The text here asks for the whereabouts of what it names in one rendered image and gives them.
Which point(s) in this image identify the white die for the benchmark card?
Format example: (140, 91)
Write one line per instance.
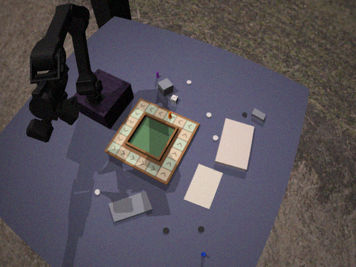
(174, 99)

